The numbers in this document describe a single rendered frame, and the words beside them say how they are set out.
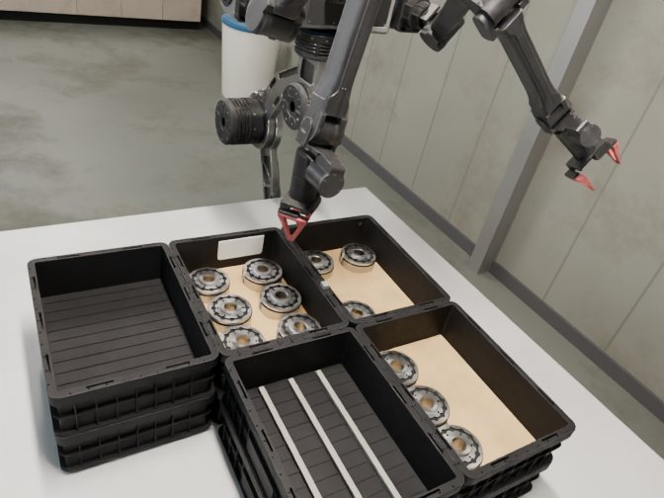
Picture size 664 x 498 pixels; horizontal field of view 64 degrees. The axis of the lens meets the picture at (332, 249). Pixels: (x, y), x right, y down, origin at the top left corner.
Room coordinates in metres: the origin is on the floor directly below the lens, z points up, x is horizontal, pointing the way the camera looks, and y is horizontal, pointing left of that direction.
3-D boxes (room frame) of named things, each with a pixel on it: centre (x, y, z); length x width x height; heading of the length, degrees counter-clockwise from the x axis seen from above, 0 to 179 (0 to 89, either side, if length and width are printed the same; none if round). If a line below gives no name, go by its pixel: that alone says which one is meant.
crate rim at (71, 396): (0.79, 0.40, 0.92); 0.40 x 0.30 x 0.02; 36
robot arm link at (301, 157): (1.00, 0.08, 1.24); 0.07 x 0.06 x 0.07; 38
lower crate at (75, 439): (0.79, 0.40, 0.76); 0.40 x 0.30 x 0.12; 36
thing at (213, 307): (0.93, 0.20, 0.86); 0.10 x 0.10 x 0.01
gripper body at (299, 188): (1.00, 0.09, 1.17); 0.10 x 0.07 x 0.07; 171
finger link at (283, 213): (0.99, 0.09, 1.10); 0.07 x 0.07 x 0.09; 81
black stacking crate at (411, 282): (1.14, -0.08, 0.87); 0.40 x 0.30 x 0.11; 36
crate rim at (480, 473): (0.82, -0.32, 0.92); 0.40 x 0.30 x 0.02; 36
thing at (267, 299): (1.01, 0.10, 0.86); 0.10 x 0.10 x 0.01
